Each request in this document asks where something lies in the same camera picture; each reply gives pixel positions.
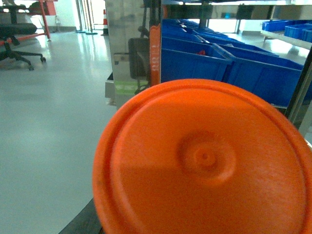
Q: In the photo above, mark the orange cylindrical capacitor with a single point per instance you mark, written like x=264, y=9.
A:
x=196, y=156

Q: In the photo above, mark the large blue plastic bin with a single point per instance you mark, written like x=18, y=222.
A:
x=181, y=59

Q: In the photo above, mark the small blue bin right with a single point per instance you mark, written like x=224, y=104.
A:
x=292, y=28

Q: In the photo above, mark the black office chair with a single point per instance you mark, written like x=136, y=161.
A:
x=9, y=33

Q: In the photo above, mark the steel flow rack frame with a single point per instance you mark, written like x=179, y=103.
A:
x=136, y=28

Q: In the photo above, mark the red metal table frame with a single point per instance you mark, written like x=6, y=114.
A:
x=42, y=9

